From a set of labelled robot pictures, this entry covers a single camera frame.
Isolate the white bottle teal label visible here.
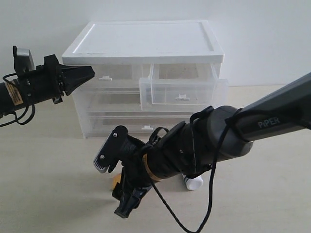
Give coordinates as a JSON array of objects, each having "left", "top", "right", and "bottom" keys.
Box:
[{"left": 182, "top": 174, "right": 204, "bottom": 191}]

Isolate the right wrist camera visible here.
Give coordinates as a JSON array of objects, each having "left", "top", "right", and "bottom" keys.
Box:
[{"left": 93, "top": 125, "right": 128, "bottom": 174}]

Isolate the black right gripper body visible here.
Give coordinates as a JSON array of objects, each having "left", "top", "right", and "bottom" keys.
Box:
[{"left": 121, "top": 135, "right": 164, "bottom": 194}]

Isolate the yellow cheese wedge toy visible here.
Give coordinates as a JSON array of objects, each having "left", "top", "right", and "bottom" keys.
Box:
[{"left": 111, "top": 173, "right": 121, "bottom": 190}]

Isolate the bottom wide clear drawer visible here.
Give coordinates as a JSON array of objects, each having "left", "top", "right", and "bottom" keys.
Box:
[{"left": 83, "top": 111, "right": 192, "bottom": 137}]

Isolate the wide clear drawer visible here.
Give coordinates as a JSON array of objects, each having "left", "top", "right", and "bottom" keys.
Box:
[
  {"left": 82, "top": 87, "right": 212, "bottom": 115},
  {"left": 83, "top": 111, "right": 192, "bottom": 137}
]

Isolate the middle wide clear drawer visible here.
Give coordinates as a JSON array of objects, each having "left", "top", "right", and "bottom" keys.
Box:
[{"left": 82, "top": 87, "right": 212, "bottom": 115}]

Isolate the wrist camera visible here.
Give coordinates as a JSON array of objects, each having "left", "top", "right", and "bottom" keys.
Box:
[
  {"left": 93, "top": 125, "right": 128, "bottom": 174},
  {"left": 13, "top": 46, "right": 35, "bottom": 75}
]

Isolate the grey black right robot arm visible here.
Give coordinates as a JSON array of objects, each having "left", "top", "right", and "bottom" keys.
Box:
[{"left": 113, "top": 74, "right": 311, "bottom": 218}]

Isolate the white plastic drawer cabinet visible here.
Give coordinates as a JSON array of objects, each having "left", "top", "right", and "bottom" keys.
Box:
[{"left": 62, "top": 20, "right": 224, "bottom": 138}]

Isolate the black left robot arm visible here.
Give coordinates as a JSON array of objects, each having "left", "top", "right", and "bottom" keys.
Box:
[{"left": 0, "top": 54, "right": 95, "bottom": 115}]

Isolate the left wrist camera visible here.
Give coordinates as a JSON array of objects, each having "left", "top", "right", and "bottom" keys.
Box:
[{"left": 13, "top": 46, "right": 35, "bottom": 75}]

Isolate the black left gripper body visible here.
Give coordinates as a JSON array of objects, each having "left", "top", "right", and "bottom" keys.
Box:
[{"left": 16, "top": 55, "right": 64, "bottom": 104}]

